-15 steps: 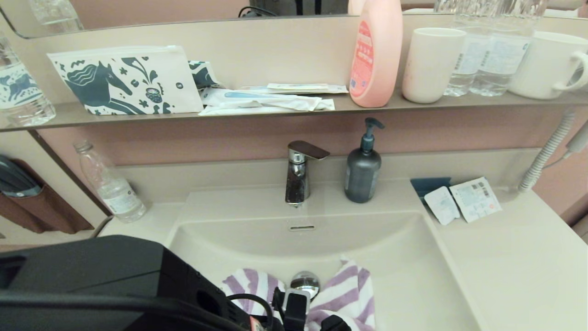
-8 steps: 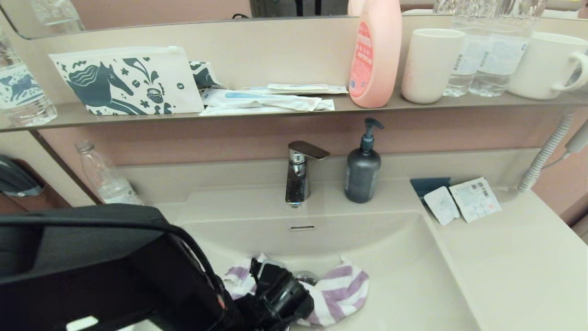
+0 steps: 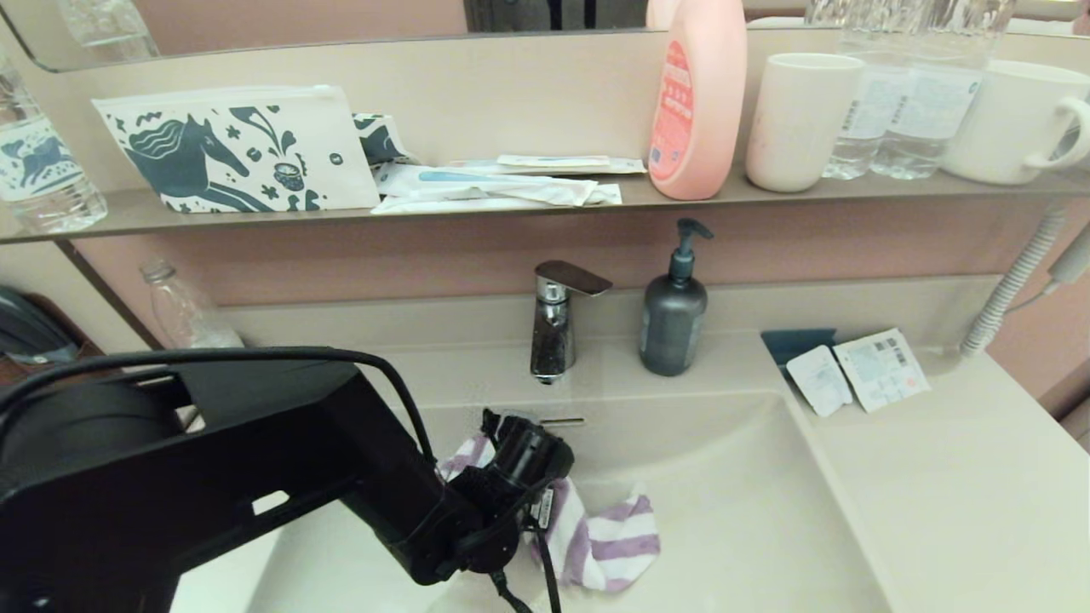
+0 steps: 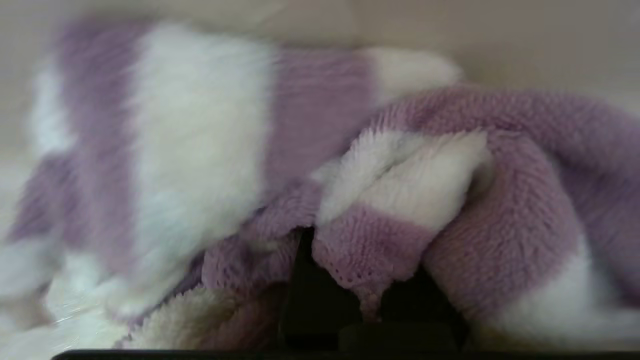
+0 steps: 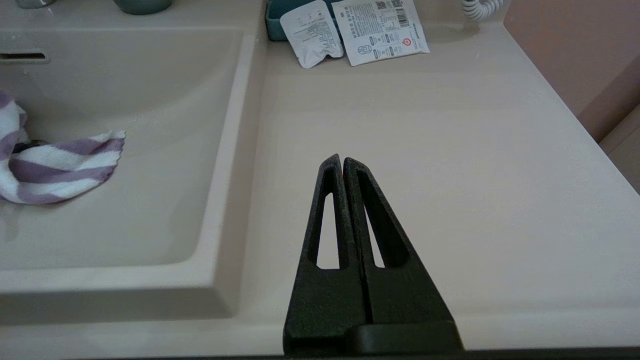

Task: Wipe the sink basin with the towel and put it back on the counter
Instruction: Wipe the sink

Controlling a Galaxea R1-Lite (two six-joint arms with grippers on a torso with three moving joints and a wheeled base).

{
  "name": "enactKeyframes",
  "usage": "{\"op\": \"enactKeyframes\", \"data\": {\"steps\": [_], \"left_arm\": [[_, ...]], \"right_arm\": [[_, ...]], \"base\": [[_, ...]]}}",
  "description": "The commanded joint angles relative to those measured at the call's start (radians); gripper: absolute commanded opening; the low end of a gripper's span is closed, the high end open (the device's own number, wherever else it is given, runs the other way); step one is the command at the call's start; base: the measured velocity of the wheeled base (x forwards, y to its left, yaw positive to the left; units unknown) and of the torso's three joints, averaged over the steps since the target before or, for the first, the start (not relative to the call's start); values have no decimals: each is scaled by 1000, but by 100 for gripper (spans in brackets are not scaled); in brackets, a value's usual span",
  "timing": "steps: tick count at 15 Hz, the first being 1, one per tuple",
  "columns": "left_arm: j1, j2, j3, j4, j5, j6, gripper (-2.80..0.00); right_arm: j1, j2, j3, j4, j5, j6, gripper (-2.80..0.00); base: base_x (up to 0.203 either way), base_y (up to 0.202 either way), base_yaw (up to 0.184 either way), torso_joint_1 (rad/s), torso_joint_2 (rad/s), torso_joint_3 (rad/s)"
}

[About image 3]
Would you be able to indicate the brown holder pouch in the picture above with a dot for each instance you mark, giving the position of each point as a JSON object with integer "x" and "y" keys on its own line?
{"x": 95, "y": 351}

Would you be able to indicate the folded blue patterned pouch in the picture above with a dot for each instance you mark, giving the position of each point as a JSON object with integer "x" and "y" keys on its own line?
{"x": 379, "y": 140}

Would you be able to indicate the plain white toiletry packet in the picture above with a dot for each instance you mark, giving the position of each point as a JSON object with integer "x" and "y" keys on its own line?
{"x": 443, "y": 205}

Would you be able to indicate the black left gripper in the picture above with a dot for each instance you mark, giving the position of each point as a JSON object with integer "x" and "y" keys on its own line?
{"x": 524, "y": 515}

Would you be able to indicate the slim clear plastic bottle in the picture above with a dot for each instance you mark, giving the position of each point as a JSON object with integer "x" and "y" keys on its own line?
{"x": 183, "y": 315}

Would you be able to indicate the purple white striped towel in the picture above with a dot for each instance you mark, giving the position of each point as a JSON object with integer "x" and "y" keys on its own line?
{"x": 613, "y": 536}

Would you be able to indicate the white sachet with barcode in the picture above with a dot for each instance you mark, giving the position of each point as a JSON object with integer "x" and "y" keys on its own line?
{"x": 881, "y": 370}

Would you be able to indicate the clear plastic water bottle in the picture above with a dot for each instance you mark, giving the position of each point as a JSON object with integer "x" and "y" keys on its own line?
{"x": 928, "y": 111}
{"x": 860, "y": 119}

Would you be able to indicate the dark blue hair dryer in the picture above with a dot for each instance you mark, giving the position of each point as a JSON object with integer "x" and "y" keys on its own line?
{"x": 25, "y": 328}

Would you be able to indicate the dark grey soap dispenser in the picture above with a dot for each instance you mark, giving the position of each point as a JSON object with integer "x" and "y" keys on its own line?
{"x": 673, "y": 323}

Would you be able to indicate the white packet with blue toothbrush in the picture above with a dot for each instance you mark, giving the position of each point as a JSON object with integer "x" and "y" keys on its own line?
{"x": 477, "y": 183}

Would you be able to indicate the chrome sink faucet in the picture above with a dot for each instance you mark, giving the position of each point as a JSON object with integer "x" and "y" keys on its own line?
{"x": 553, "y": 332}

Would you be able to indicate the pink lotion bottle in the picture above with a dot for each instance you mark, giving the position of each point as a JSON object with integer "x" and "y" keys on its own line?
{"x": 698, "y": 102}

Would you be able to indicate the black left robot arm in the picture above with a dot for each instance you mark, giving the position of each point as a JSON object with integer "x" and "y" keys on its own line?
{"x": 170, "y": 477}

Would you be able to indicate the water bottle blue animal label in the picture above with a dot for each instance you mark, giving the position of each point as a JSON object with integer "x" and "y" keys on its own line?
{"x": 43, "y": 170}

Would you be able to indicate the dark blue packet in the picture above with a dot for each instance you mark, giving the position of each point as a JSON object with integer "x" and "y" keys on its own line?
{"x": 796, "y": 340}

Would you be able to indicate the white handset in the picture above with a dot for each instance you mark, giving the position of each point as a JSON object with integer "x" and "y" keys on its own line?
{"x": 1075, "y": 255}

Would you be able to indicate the grey wall shelf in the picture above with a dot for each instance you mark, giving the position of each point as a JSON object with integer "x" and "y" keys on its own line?
{"x": 128, "y": 214}

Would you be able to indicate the beige ceramic sink basin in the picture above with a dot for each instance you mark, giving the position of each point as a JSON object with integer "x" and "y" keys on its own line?
{"x": 724, "y": 511}

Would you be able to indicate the small white sachet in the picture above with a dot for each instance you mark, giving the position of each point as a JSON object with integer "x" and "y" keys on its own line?
{"x": 817, "y": 379}

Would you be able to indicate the white horse print pouch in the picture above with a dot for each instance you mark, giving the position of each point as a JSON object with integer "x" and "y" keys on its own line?
{"x": 238, "y": 153}

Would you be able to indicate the flat white toiletry packet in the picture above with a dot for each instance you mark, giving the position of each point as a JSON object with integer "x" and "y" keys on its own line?
{"x": 553, "y": 162}

